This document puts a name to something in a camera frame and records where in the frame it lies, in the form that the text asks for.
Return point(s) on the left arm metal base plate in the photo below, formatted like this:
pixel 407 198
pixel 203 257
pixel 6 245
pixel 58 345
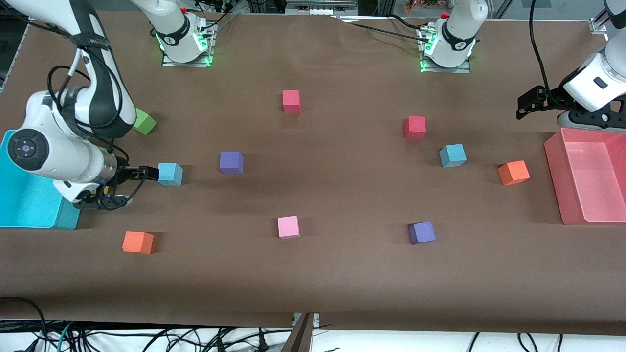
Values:
pixel 455 70

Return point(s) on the pink plastic bin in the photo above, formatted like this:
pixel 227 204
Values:
pixel 592 181

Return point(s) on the purple foam block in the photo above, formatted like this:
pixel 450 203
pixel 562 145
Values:
pixel 422 232
pixel 231 162

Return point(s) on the cyan plastic bin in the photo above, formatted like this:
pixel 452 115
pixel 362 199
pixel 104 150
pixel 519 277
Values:
pixel 24 205

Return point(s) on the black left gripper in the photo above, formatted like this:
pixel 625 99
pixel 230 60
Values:
pixel 551 97

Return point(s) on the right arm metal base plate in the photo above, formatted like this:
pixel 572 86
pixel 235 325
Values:
pixel 188 64

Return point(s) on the orange foam block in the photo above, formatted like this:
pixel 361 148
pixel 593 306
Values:
pixel 513 172
pixel 137 242

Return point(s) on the small metal table bracket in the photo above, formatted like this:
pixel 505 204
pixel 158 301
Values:
pixel 317 318

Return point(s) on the brown table cover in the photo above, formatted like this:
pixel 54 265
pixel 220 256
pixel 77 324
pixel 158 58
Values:
pixel 342 274

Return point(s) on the red foam block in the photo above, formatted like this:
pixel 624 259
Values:
pixel 291 101
pixel 414 127

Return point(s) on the pink foam block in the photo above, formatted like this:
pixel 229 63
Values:
pixel 288 227

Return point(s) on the grey power strip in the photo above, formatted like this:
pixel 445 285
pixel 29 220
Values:
pixel 318 7

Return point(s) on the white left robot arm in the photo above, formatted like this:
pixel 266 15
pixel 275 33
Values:
pixel 459 29

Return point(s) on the light blue foam block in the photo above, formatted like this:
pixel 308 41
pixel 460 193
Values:
pixel 171 174
pixel 453 155

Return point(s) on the green foam block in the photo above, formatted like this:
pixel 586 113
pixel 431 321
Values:
pixel 145 124

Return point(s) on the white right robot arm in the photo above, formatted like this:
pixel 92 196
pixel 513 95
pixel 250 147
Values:
pixel 63 156

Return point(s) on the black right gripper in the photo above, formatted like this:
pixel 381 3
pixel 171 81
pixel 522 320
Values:
pixel 125 173

